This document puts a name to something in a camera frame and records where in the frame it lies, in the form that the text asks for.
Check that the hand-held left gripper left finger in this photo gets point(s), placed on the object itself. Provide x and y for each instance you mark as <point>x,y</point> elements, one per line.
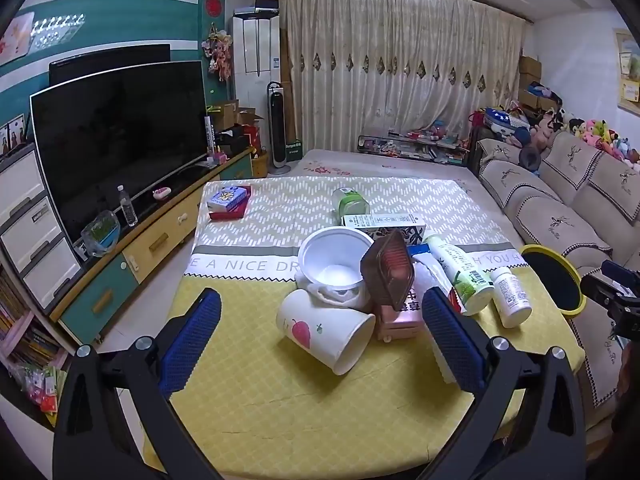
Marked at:
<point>192,340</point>

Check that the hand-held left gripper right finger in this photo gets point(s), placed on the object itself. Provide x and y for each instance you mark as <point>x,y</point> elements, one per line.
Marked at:
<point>450,340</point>

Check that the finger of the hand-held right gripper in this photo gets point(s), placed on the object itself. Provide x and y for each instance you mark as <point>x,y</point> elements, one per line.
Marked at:
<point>617,271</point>
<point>595,287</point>

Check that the yellow-rimmed dark trash bin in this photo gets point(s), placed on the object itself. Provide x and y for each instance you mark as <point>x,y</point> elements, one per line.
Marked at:
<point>550,280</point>

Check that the pink box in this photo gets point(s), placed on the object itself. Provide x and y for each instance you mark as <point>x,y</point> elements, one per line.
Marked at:
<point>400,322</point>

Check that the white bottle green label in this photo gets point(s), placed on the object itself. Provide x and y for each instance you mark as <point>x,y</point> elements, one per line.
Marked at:
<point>460,270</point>

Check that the small white bottle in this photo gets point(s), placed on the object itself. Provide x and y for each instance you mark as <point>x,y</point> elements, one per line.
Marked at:
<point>510,297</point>

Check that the white blue packet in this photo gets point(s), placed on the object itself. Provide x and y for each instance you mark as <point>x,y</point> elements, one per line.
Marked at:
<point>420,251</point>

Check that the brown plastic container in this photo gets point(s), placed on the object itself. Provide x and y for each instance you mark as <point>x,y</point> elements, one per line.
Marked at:
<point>385,270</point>

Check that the white paper cup pink leaf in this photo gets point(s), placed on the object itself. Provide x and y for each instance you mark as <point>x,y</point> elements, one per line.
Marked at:
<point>310,325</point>

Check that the white box floral print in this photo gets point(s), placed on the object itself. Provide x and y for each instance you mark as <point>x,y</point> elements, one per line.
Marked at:
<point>385,221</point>

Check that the white plastic bowl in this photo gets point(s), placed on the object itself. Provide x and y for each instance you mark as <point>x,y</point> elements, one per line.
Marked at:
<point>325,255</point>

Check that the clear jar green lid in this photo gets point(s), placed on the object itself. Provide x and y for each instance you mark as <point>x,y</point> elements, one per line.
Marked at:
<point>350,202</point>

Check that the beige sofa with deer covers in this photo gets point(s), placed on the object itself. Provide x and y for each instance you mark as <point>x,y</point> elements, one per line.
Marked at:
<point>550,210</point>

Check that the teal yellow television cabinet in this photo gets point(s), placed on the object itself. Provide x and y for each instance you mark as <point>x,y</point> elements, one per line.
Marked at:
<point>100,300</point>

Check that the yellow white patterned tablecloth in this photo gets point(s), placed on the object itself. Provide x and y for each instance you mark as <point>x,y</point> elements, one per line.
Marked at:
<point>300,410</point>

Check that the red flat box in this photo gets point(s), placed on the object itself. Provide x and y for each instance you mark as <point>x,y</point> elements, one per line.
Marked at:
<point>230,215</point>

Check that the pile of plush toys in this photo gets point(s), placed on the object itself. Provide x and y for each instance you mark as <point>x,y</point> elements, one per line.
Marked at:
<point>595,132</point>

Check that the blue white box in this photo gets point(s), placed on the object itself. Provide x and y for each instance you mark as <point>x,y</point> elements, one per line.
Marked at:
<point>225,199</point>

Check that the clear water bottle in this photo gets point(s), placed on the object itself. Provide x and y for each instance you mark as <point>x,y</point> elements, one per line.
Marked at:
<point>127,210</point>

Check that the small pink white object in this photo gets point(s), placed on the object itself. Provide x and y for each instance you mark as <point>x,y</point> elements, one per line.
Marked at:
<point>162,194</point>

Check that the pile of colourful packets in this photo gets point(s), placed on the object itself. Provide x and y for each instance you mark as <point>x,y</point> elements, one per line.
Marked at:
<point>40,390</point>

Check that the bookshelf with books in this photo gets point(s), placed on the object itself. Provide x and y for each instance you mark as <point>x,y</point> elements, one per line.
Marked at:
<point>25,340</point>

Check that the wicker basket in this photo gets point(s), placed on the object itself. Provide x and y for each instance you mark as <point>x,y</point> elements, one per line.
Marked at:
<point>260,166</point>

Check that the white plastic drawer unit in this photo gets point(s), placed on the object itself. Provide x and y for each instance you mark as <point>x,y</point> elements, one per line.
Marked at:
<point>30,240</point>

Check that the blue star-print bag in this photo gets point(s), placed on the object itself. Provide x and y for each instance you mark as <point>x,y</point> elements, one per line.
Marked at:
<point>502,117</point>

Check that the cluttered low glass shelf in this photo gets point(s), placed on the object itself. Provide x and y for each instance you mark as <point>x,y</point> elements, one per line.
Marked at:
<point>415,147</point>

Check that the white cylindrical tube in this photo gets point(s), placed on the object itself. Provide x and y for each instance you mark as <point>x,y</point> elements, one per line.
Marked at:
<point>210,135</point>

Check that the green box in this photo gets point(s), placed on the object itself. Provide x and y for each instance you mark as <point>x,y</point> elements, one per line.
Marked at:
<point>294,152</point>

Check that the large curved television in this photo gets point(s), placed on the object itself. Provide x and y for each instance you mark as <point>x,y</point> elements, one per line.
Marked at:
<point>115,140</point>

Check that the stack of cardboard boxes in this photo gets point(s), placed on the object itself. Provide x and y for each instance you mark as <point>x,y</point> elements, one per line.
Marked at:
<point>530,67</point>

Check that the open cardboard box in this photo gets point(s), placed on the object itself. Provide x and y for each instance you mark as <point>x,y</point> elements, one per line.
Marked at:
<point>225,110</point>

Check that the tower fan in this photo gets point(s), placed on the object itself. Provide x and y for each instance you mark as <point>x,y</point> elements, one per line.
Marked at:
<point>278,120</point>

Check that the beige embroidered curtain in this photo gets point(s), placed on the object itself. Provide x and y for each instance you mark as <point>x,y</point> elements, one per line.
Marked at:
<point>390,60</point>

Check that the white standing air conditioner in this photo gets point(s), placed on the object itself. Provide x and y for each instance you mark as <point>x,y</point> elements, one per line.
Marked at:
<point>255,50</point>

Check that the dark flat box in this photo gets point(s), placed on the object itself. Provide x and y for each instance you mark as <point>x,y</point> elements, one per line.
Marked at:
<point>267,5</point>

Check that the framed wall picture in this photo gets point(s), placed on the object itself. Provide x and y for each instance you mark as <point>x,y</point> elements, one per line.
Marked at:
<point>629,70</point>

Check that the photo frame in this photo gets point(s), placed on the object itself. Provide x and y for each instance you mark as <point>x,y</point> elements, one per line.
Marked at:
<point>12,135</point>

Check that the artificial flower wall decoration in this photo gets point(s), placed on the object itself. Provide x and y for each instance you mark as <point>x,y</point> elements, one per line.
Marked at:
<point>217,52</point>

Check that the red round wall ornament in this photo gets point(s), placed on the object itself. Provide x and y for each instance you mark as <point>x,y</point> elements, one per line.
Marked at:
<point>214,5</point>

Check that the crystal wall decoration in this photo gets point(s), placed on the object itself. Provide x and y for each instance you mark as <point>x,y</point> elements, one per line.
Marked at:
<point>55,30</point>

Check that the pale wall poster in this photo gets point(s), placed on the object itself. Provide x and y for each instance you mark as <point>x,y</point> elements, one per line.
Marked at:
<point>15,37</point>

